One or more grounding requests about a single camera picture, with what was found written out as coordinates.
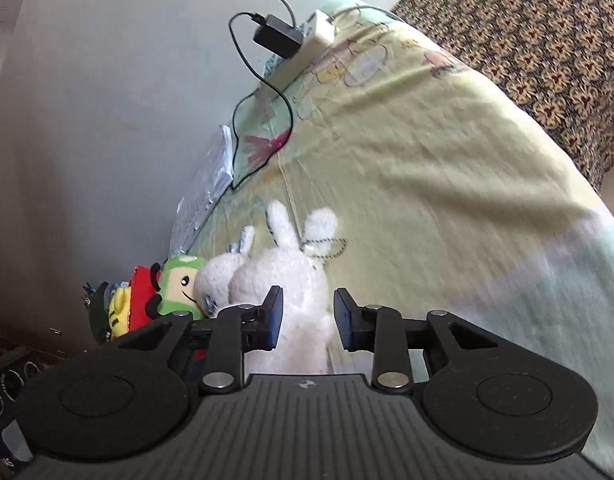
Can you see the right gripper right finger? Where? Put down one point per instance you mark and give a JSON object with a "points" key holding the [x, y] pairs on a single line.
{"points": [[381, 331]]}

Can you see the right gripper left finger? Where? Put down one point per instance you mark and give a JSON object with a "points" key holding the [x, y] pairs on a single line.
{"points": [[236, 331]]}

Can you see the green plush toy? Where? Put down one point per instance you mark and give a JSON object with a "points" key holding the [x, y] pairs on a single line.
{"points": [[173, 284]]}

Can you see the white rabbit plush toy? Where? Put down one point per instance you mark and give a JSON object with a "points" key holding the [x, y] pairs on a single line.
{"points": [[294, 264]]}

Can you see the white bear plush toy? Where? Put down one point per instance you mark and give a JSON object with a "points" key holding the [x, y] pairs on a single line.
{"points": [[211, 283]]}

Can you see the yellow tiger plush toy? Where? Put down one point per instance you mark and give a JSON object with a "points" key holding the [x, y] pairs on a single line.
{"points": [[119, 311]]}

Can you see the red cardboard box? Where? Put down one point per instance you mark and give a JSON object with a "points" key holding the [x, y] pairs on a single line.
{"points": [[143, 286]]}

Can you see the cartoon print bed sheet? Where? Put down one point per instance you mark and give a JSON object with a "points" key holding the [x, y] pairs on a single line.
{"points": [[448, 197]]}

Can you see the stack of printed papers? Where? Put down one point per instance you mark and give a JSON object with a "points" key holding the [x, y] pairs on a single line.
{"points": [[209, 183]]}

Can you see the pink candy wrapper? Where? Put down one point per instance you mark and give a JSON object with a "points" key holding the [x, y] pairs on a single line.
{"points": [[261, 149]]}

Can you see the black charger adapter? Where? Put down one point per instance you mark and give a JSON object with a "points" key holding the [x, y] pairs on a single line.
{"points": [[277, 36]]}

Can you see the white power strip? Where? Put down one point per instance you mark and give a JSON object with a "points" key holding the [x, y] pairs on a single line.
{"points": [[318, 34]]}

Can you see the brown patterned cloth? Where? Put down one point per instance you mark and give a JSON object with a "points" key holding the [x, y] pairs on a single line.
{"points": [[553, 58]]}

